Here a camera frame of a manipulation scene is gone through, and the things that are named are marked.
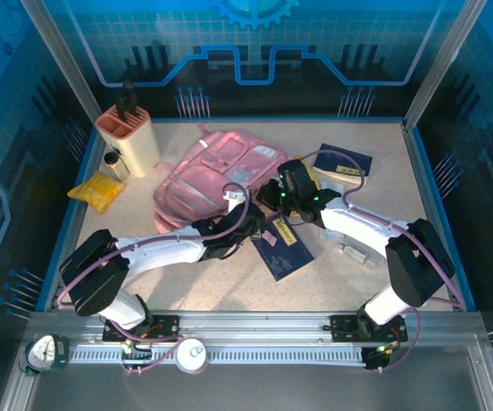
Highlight clear plastic stationery pouch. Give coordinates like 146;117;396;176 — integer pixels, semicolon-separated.
317;179;350;243

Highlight dark blue book yellow label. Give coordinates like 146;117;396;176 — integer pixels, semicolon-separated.
250;213;316;283
312;143;374;186

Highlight pink student backpack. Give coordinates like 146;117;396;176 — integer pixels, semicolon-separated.
151;122;293;235

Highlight small clear plastic bottle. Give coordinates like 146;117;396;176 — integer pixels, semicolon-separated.
338;241;378;267

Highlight aluminium front beam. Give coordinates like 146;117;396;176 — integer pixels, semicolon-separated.
27;310;485;346

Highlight beige knife block pink rim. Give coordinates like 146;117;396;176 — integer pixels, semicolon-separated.
94;105;162;179

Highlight small bottle black cap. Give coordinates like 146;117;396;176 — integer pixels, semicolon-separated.
103;150;131;181

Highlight yellow snack packet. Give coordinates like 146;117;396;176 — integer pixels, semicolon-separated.
66;171;128;215

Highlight green round dial gauge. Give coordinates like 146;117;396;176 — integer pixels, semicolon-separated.
22;333;71;378

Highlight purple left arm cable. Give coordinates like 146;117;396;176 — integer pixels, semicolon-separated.
56;182;254;376

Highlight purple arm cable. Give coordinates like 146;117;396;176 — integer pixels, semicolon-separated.
56;182;254;376
300;148;466;374

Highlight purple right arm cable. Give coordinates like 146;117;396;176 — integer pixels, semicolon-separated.
300;148;466;374

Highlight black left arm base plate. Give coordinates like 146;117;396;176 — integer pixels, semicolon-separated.
102;314;181;343

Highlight slotted grey cable duct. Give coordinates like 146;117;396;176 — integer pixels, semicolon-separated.
68;345;367;366

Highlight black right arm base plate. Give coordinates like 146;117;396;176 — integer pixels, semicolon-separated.
330;314;409;343

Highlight black utensil handles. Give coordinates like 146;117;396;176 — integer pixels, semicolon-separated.
116;80;140;119

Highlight aluminium frame post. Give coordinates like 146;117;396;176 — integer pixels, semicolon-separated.
19;0;102;125
403;0;490;129

